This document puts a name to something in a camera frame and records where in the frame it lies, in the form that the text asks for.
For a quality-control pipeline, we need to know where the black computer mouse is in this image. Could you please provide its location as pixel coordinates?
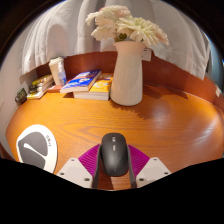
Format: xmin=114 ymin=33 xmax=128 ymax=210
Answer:
xmin=99 ymin=132 xmax=130 ymax=178

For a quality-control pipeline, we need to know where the white curtain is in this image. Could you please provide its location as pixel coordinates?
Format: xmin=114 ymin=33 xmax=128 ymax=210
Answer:
xmin=21 ymin=0 xmax=212 ymax=81

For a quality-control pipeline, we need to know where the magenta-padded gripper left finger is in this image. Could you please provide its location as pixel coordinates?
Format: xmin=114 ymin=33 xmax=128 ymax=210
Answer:
xmin=56 ymin=143 xmax=102 ymax=190

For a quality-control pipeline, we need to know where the white flower bouquet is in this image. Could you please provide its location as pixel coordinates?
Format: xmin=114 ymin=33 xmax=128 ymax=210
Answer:
xmin=85 ymin=4 xmax=170 ymax=48

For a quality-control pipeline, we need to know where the white wall socket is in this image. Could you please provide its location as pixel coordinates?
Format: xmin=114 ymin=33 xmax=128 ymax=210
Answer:
xmin=141 ymin=47 xmax=153 ymax=62
xmin=214 ymin=85 xmax=223 ymax=98

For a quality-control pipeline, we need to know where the yellow black cover book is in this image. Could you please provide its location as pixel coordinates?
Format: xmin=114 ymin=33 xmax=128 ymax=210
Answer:
xmin=31 ymin=74 xmax=54 ymax=87

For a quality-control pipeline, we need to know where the white tumbler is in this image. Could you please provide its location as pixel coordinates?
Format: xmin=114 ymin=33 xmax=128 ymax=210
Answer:
xmin=48 ymin=56 xmax=64 ymax=87

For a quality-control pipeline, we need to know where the red book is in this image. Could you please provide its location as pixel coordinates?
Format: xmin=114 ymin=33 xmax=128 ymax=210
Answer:
xmin=47 ymin=84 xmax=64 ymax=94

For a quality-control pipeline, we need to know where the dark mug with green top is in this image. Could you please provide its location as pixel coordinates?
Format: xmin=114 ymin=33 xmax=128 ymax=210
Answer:
xmin=14 ymin=87 xmax=28 ymax=104

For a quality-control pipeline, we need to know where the yellow white book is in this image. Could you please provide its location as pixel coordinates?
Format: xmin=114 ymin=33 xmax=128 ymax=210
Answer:
xmin=26 ymin=87 xmax=51 ymax=100

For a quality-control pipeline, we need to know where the round white grey mouse pad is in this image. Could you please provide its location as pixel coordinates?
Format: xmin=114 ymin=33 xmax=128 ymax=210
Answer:
xmin=15 ymin=124 xmax=59 ymax=174

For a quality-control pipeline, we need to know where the clear spray bottle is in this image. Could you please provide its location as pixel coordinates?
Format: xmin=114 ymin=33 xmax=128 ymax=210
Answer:
xmin=58 ymin=61 xmax=68 ymax=86

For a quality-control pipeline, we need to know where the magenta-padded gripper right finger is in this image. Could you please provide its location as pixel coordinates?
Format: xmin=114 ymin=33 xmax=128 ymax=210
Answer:
xmin=127 ymin=144 xmax=172 ymax=189

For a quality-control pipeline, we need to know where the white ceramic vase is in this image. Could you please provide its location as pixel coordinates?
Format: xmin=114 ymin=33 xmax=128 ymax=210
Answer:
xmin=109 ymin=40 xmax=147 ymax=107

